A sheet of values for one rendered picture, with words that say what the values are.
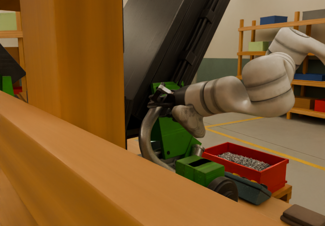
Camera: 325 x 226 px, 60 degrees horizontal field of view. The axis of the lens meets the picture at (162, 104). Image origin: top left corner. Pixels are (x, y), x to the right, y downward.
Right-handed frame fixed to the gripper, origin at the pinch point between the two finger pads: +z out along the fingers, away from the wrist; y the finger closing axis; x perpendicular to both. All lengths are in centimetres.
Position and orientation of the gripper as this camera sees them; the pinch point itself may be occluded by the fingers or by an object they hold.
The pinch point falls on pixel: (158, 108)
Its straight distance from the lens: 72.5
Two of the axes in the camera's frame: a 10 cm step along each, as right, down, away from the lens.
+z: -6.2, 1.3, 7.8
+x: -4.4, 7.6, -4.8
